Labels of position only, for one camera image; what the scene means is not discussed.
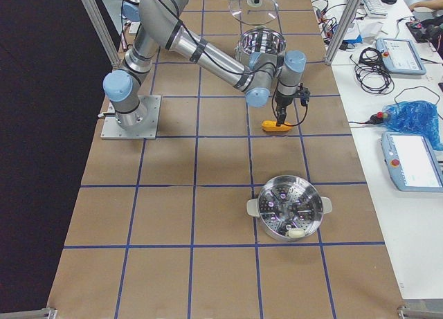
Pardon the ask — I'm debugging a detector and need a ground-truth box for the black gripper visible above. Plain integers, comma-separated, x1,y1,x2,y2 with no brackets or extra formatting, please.
253,0,300,126

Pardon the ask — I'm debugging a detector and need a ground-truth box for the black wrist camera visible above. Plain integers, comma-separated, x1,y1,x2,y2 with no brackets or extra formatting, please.
298,87,311,107

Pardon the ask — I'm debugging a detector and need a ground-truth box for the black cable bundle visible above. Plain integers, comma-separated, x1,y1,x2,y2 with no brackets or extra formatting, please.
353,47,395,94

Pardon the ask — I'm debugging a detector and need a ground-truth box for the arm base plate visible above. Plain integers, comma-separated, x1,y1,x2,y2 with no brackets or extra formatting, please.
98,95,161,140

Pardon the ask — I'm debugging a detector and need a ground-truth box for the yellow corn cob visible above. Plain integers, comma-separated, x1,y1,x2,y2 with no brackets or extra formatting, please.
262,120,291,132

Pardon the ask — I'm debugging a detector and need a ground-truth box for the blue plastic bag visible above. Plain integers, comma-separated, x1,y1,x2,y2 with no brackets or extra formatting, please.
382,100,442,151

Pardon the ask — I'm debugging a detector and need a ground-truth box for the glass pot lid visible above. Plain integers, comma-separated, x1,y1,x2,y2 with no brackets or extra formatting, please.
228,0,279,26

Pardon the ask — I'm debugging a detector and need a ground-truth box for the aluminium frame post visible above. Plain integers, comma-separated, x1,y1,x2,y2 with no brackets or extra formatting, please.
325,0,361,66

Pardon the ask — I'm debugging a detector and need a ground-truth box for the teach pendant tablet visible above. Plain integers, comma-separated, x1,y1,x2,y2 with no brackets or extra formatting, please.
381,131,442,193
375,38,426,75

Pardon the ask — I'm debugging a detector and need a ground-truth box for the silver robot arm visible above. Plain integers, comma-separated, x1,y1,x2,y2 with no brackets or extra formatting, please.
103,0,310,138

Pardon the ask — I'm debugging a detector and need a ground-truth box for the grey cooking pot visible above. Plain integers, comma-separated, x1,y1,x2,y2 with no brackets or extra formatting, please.
235,26,286,69

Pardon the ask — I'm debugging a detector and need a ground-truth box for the steel steamer pot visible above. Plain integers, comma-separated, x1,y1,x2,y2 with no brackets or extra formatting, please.
246,175,333,242

